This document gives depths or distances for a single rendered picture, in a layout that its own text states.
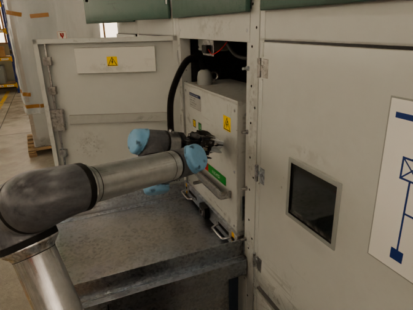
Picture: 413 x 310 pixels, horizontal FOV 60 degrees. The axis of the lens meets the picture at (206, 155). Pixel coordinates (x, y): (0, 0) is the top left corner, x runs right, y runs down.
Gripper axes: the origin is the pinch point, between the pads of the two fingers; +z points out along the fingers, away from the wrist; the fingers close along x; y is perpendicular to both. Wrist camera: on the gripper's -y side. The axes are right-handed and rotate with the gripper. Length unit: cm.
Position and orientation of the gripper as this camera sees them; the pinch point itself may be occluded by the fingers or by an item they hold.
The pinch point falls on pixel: (219, 144)
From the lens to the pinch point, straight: 126.6
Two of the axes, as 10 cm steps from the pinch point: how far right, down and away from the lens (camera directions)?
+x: 1.8, -9.7, -1.8
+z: 7.6, 0.2, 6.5
